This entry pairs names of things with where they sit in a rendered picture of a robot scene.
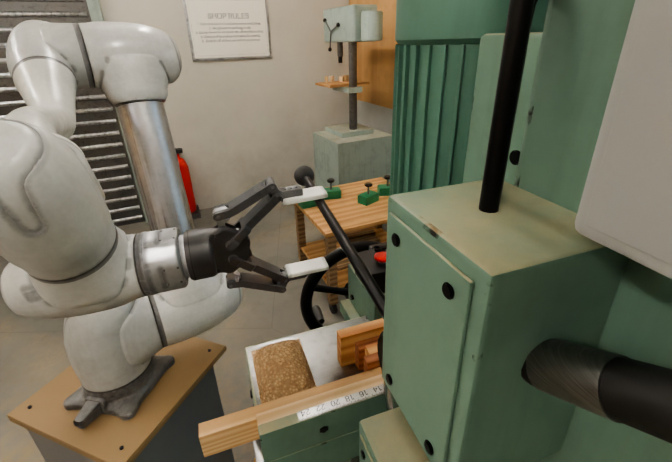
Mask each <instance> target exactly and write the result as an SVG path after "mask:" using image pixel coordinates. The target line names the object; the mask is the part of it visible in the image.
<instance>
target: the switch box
mask: <svg viewBox="0 0 672 462"><path fill-rule="evenodd" d="M575 229H576V230H577V231H578V232H579V233H580V234H581V235H583V236H585V237H587V238H589V239H592V240H594V241H596V242H598V243H600V244H602V245H604V246H606V247H608V248H610V249H612V250H614V251H616V252H618V253H620V254H622V255H624V256H626V257H628V258H630V259H632V260H634V261H636V262H638V263H640V264H642V265H644V266H646V267H648V268H650V269H652V270H654V271H656V272H658V273H660V274H662V275H664V276H666V277H669V278H671V279H672V0H635V3H634V7H633V11H632V14H631V18H630V22H629V25H628V29H627V33H626V36H625V40H624V44H623V47H622V51H621V55H620V58H619V62H618V66H617V69H616V73H615V77H614V80H613V84H612V88H611V91H610V95H609V99H608V102H607V106H606V110H605V113H604V117H603V121H602V125H601V128H600V132H599V136H598V139H597V143H596V147H595V150H594V154H593V158H592V161H591V165H590V169H589V172H588V176H587V180H586V183H585V187H584V191H583V194H582V198H581V202H580V205H579V209H578V213H577V216H576V220H575Z"/></svg>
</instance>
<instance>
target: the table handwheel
mask: <svg viewBox="0 0 672 462"><path fill-rule="evenodd" d="M380 243H381V242H377V241H358V242H353V243H352V245H353V246H354V248H355V249H356V251H357V252H361V251H366V250H369V246H370V245H375V244H380ZM324 258H325V260H326V262H327V264H328V266H329V269H330V268H331V267H332V266H333V265H335V264H336V263H337V262H339V261H341V260H343V259H345V258H347V256H346V254H345V253H344V251H343V249H342V247H339V248H337V249H336V250H334V251H332V252H331V253H329V254H328V255H326V256H325V257H324ZM327 271H328V270H325V271H320V272H316V273H311V274H309V275H308V277H307V279H306V281H305V283H304V285H303V288H302V292H301V297H300V309H301V314H302V317H303V320H304V322H305V323H306V325H307V326H308V328H309V329H310V330H313V329H317V328H320V327H324V326H323V325H322V324H321V323H320V322H319V321H318V320H317V319H316V317H315V315H314V313H313V310H312V297H313V293H314V291H316V292H324V293H332V294H338V295H344V296H345V298H346V299H349V294H348V283H347V284H346V285H345V287H344V288H339V287H330V286H324V285H318V282H319V280H320V279H321V278H322V276H323V275H324V274H325V273H326V272H327Z"/></svg>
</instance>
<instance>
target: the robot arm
mask: <svg viewBox="0 0 672 462"><path fill-rule="evenodd" d="M6 60H7V67H8V70H9V73H10V75H11V77H12V79H13V82H14V84H15V87H16V88H17V90H18V92H19V93H20V95H21V96H22V98H23V99H24V101H25V103H26V105H27V106H25V107H20V108H18V109H15V110H13V111H12V112H10V113H9V114H8V115H7V116H6V117H5V118H4V119H0V255H1V256H2V257H3V258H5V259H6V260H7V261H9V262H10V263H9V264H8V265H7V266H6V267H5V268H4V270H3V272H2V275H1V279H0V289H1V294H2V297H3V300H4V302H5V303H6V305H7V306H8V307H9V309H10V310H11V311H13V312H14V313H15V314H17V315H19V316H22V317H28V318H39V319H55V318H64V329H63V331H64V346H65V349H66V353H67V356H68V358H69V361H70V363H71V366H72V368H73V370H74V372H75V374H76V375H77V377H78V379H79V380H80V382H81V386H80V387H79V388H78V389H77V390H76V391H75V392H74V393H72V394H71V395H70V396H69V397H67V398H66V399H65V400H64V403H63V405H64V408H65V409H66V410H77V409H78V410H80V412H79V413H78V415H77V416H76V418H75V419H74V422H73V423H74V425H75V426H77V427H78V428H79V429H84V428H86V427H87V426H88V425H89V424H90V423H91V422H93V421H94V420H95V419H96V418H97V417H98V416H99V415H101V414H107V415H113V416H117V417H119V418H120V419H122V420H124V421H127V420H130V419H132V418H133V417H134V416H135V415H136V413H137V411H138V409H139V407H140V405H141V403H142V402H143V401H144V399H145V398H146V397H147V395H148V394H149V393H150V391H151V390H152V389H153V388H154V386H155V385H156V384H157V382H158V381H159V380H160V378H161V377H162V376H163V374H164V373H165V372H166V371H167V370H168V369H169V368H170V367H171V366H173V365H174V363H175V360H174V357H173V356H172V355H163V356H160V355H155V354H156V353H157V352H158V351H160V350H161V349H162V348H164V347H167V346H169V345H172V344H176V343H179V342H182V341H185V340H187V339H190V338H192V337H195V336H197V335H199V334H201V333H204V332H206V331H208V330H210V329H212V328H214V327H216V326H217V325H219V324H220V323H222V322H223V321H225V320H226V319H227V318H228V317H230V316H231V315H232V314H233V313H234V312H235V311H236V310H237V309H238V307H239V305H240V303H241V302H242V297H243V293H242V287H243V288H250V289H257V290H264V291H271V292H278V293H284V292H286V286H287V283H288V282H289V281H292V280H297V279H301V278H305V277H307V274H311V273H316V272H320V271H325V270H329V266H328V264H327V262H326V260H325V258H324V257H320V258H315V259H310V260H305V261H301V262H296V263H291V264H287V265H285V267H284V269H282V268H280V267H278V266H275V265H273V264H271V263H269V262H266V261H264V260H262V259H259V258H257V257H255V256H254V255H253V254H252V252H251V248H250V238H249V234H250V232H251V230H252V229H253V228H254V227H255V226H256V225H257V224H258V223H259V222H260V221H261V220H262V219H263V218H264V217H265V216H266V215H267V214H268V213H269V212H270V211H271V210H272V209H273V208H274V207H275V206H276V205H277V204H278V203H279V202H280V201H281V204H282V205H283V206H284V205H290V204H296V203H301V202H307V201H312V200H318V199H323V198H327V197H328V193H327V192H326V191H325V189H324V188H323V186H317V187H311V188H305V189H302V187H301V186H300V185H294V186H288V187H282V188H280V187H278V186H277V185H276V183H275V182H274V180H273V178H272V177H267V178H266V179H264V180H263V181H261V182H259V183H258V184H256V185H255V186H253V187H251V188H250V189H248V190H247V191H245V192H244V193H242V194H240V195H239V196H237V197H236V198H234V199H232V200H231V201H229V202H228V203H224V204H221V205H217V206H214V207H213V209H212V210H213V219H214V220H215V221H216V222H217V225H216V226H214V227H202V228H196V229H195V226H194V222H193V218H192V214H191V211H190V207H189V203H188V199H187V195H186V191H185V187H184V183H183V179H182V175H181V171H180V167H179V161H178V158H177V154H176V150H175V146H174V142H173V138H172V134H171V130H170V126H169V122H168V118H167V114H166V110H165V107H164V105H163V103H164V102H166V99H167V96H168V85H169V84H171V83H174V82H175V81H176V80H177V79H178V77H179V76H180V72H181V70H182V61H181V56H180V52H179V49H178V46H177V44H176V42H175V41H174V39H173V38H172V37H171V36H169V35H168V34H166V33H165V32H163V31H161V30H159V29H156V28H153V27H150V26H146V25H142V24H137V23H128V22H108V21H93V22H87V23H49V22H46V21H42V20H27V21H23V22H21V23H19V24H18V25H17V26H16V27H14V29H13V30H12V31H11V33H10V35H9V37H8V40H7V44H6ZM87 88H101V89H102V91H103V93H104V94H105V96H106V98H107V99H108V101H109V102H110V103H111V104H112V105H113V106H114V107H115V108H117V112H118V115H119V119H120V122H121V126H122V130H123V133H124V137H125V140H126V144H127V148H128V151H129V155H130V158H131V162H132V166H133V169H134V173H135V176H136V180H137V184H138V187H139V191H140V194H141V198H142V202H143V205H144V209H145V212H146V216H147V220H148V223H149V227H150V230H151V231H150V232H141V233H137V234H125V232H124V231H123V230H121V229H119V228H118V227H117V226H115V225H114V223H113V221H112V219H111V215H110V211H109V209H108V207H107V205H106V203H105V194H104V191H103V189H102V187H101V185H100V183H99V181H98V180H97V178H96V176H95V174H94V173H93V171H92V169H91V167H90V165H89V163H88V161H87V160H86V158H85V155H84V153H83V152H82V150H81V149H80V148H79V147H78V146H77V145H76V144H75V143H73V142H72V141H70V140H69V138H70V137H71V136H72V135H73V133H74V131H75V128H76V91H77V90H80V89H87ZM259 200H260V201H259ZM257 201H259V202H258V203H257V204H256V205H255V206H254V207H253V208H252V209H251V210H250V211H249V212H248V213H247V214H246V215H245V216H244V217H241V218H240V219H239V220H238V221H237V222H236V223H235V224H234V225H231V224H228V223H226V222H228V221H229V220H230V218H231V217H233V216H235V215H237V214H238V213H240V212H242V211H243V210H245V209H246V208H248V207H250V206H251V205H253V204H254V203H256V202H257ZM239 268H242V269H245V270H247V271H250V272H252V271H254V272H256V273H259V274H261V275H257V274H251V273H245V272H238V271H237V269H239ZM263 275H264V276H263Z"/></svg>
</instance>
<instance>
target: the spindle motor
mask: <svg viewBox="0 0 672 462"><path fill-rule="evenodd" d="M548 2H549V0H538V1H537V4H536V6H535V11H534V15H533V20H532V24H531V29H530V32H543V29H544V24H545V18H546V13H547V8H548ZM509 4H510V0H396V26H395V40H396V42H397V43H398V44H396V45H395V61H394V88H393V115H392V142H391V169H390V195H389V196H391V195H395V194H401V193H407V192H413V191H419V190H425V189H431V188H437V187H443V186H449V185H455V184H461V183H463V176H464V168H465V160H466V152H467V144H468V136H469V128H470V120H471V112H472V104H473V96H474V88H475V80H476V72H477V64H478V56H479V48H480V40H481V37H482V36H483V35H485V34H491V33H505V30H506V23H507V17H508V10H509Z"/></svg>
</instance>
